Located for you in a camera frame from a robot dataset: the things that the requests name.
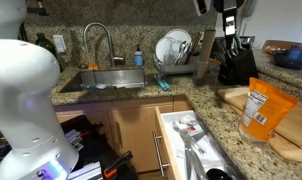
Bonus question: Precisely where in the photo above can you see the wooden kitchen drawer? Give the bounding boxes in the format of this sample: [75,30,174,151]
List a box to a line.
[152,107,246,180]

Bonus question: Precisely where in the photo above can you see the dish rack with plates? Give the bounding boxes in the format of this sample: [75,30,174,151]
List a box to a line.
[154,29,204,74]

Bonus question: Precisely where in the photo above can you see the tall wooden board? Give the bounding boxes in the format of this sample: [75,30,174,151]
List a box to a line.
[196,29,215,81]

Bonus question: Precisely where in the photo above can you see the orange sponge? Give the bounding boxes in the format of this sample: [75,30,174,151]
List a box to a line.
[88,63,98,70]

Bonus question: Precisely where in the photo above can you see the chrome gooseneck faucet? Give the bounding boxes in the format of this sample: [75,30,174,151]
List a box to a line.
[83,21,126,68]

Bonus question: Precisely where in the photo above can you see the black knife block with knives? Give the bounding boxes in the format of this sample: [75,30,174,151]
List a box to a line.
[211,35,258,86]

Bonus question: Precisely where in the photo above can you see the lower wooden cutting board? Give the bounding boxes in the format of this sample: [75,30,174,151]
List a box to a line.
[217,87,302,162]

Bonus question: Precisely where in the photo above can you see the light wooden cutting board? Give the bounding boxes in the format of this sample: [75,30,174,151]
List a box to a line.
[224,91,302,149]

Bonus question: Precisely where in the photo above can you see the clear plastic cutlery bags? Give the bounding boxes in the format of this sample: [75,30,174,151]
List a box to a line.
[170,120,232,180]

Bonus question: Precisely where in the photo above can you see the wooden tray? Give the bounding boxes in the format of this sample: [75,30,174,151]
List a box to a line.
[262,40,302,55]

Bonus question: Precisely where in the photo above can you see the metal cabinet door handle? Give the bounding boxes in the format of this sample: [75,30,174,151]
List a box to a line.
[115,121,123,148]

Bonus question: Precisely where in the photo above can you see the white wall outlet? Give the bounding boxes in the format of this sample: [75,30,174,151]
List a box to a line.
[53,35,66,53]

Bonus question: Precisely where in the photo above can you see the black ladle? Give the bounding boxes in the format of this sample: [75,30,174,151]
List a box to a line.
[206,168,232,180]

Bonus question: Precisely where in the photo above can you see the dark blue bowl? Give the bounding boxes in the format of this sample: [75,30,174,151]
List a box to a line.
[272,45,302,70]

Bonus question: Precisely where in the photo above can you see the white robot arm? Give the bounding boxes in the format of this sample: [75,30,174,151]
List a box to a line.
[0,0,79,180]

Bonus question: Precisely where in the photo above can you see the orange food packet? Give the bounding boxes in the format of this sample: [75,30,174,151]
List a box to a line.
[239,77,298,142]

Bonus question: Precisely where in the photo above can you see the stainless steel sink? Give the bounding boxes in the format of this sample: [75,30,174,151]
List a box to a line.
[60,69,146,93]

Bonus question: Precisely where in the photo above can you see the blue soap dispenser bottle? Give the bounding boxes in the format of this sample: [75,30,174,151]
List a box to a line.
[135,45,144,66]

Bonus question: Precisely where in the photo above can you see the dark green glass bottle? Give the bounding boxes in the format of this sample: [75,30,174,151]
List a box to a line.
[35,32,57,58]

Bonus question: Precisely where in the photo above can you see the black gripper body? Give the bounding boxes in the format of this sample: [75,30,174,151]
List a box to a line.
[194,0,244,15]

